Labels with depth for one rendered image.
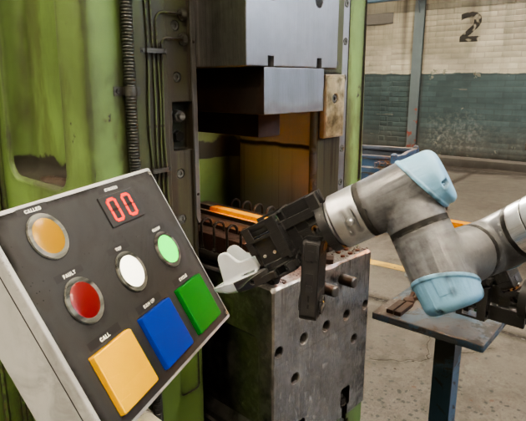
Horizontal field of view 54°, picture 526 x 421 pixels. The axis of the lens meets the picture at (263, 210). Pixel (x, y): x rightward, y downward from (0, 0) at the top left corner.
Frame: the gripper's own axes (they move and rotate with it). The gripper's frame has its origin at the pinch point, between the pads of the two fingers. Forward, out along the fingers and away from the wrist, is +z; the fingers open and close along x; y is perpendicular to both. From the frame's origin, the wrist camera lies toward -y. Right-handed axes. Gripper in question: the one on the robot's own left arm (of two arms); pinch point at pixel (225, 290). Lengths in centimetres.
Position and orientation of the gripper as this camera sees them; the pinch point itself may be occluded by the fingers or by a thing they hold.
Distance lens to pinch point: 78.5
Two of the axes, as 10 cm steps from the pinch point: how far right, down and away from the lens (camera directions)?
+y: -4.7, -8.8, -0.6
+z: -8.2, 4.2, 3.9
